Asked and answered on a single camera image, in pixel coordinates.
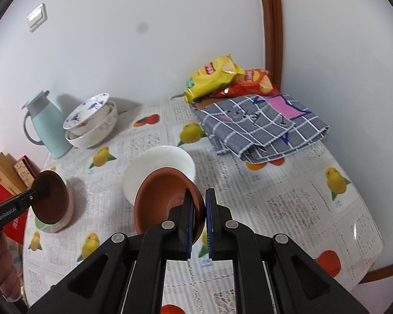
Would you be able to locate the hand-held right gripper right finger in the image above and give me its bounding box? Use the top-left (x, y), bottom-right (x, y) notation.
top-left (206, 188), bottom-right (370, 314)

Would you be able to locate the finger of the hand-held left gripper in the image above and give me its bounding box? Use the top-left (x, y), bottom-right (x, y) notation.
top-left (18, 183), bottom-right (51, 209)

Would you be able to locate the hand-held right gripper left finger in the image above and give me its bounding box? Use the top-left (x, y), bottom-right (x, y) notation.
top-left (28, 188), bottom-right (197, 314)

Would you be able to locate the small brown bowl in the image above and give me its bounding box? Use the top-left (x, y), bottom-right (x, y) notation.
top-left (31, 170), bottom-right (70, 225)
top-left (134, 167), bottom-right (206, 246)

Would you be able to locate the green plate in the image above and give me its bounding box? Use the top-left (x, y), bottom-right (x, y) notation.
top-left (34, 215), bottom-right (58, 233)

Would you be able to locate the pink plate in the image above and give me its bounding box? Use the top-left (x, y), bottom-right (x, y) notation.
top-left (36, 177), bottom-right (75, 234)

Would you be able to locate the plain white bowl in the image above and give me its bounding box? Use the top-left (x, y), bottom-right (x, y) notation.
top-left (123, 145), bottom-right (196, 208)

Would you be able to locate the person's left hand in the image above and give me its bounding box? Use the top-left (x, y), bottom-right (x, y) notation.
top-left (0, 232), bottom-right (23, 301)

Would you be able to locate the red paper bag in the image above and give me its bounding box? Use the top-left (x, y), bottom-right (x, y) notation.
top-left (0, 183), bottom-right (30, 245)

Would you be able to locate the patterned brown box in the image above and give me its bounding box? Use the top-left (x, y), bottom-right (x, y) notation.
top-left (14, 155), bottom-right (42, 189)

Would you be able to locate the brown paper bag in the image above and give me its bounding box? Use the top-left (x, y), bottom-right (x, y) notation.
top-left (0, 152), bottom-right (30, 203)

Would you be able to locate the light blue thermos jug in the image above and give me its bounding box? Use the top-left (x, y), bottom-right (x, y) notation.
top-left (22, 90), bottom-right (73, 158)

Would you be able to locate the fruit print tablecloth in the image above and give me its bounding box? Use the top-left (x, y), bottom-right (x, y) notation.
top-left (21, 96), bottom-right (384, 314)

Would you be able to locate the large white floral bowl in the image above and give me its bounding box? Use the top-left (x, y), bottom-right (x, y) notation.
top-left (65, 101), bottom-right (118, 149)

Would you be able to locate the blue patterned white bowl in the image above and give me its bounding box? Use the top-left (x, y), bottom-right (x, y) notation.
top-left (63, 93), bottom-right (111, 136)

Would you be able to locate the grey checked cloth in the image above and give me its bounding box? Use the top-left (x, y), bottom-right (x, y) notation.
top-left (190, 94), bottom-right (331, 164)

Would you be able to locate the yellow chip bag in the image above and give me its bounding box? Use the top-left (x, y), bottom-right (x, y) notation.
top-left (184, 55), bottom-right (246, 104)

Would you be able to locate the orange chip bag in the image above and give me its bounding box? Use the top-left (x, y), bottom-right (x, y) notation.
top-left (211, 69), bottom-right (280, 99)

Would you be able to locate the wooden baseboard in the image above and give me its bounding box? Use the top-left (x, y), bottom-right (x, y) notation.
top-left (359, 261), bottom-right (393, 284)

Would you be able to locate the white light switch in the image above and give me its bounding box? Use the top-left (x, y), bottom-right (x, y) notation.
top-left (26, 3), bottom-right (48, 33)

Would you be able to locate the wooden door frame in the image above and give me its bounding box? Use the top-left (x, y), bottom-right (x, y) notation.
top-left (257, 0), bottom-right (284, 96)

